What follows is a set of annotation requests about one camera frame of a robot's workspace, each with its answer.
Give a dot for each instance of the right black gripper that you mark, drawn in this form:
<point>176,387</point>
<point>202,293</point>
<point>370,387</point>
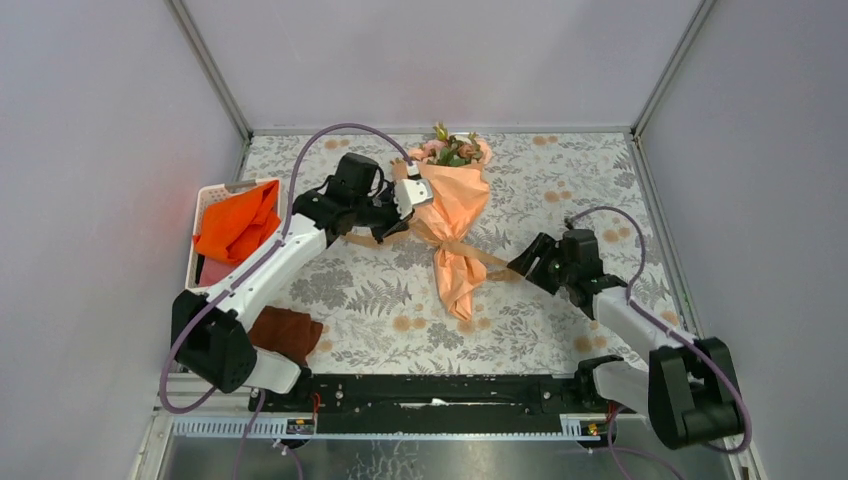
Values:
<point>544,247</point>

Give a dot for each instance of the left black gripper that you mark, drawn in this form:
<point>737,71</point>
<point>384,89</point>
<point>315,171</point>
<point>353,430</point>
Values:
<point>394,220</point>

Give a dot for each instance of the tan satin ribbon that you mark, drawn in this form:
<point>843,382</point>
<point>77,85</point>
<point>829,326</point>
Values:
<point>500,272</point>

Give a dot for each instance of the beige kraft wrapping paper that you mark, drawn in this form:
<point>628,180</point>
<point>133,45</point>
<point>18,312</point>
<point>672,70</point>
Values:
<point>460,196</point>

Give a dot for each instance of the pink fake flower bouquet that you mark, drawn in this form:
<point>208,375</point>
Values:
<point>450,149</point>

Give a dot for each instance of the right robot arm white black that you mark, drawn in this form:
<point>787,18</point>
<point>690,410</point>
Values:
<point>688,391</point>

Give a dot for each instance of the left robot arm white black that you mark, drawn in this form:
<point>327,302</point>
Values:
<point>209,332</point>

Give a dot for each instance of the floral patterned table mat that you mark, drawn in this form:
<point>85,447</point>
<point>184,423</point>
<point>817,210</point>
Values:
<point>380,310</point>

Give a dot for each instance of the orange cloth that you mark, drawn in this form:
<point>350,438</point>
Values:
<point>233,229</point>

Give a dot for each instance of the white plastic basket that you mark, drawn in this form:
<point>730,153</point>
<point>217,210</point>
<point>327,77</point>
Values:
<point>201,271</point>

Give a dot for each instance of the brown cloth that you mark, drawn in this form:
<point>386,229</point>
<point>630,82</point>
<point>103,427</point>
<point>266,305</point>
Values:
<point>289,333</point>

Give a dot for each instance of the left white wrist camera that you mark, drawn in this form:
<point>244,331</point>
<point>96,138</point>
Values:
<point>410,194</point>

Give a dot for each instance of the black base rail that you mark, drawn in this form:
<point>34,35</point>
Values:
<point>489,405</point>

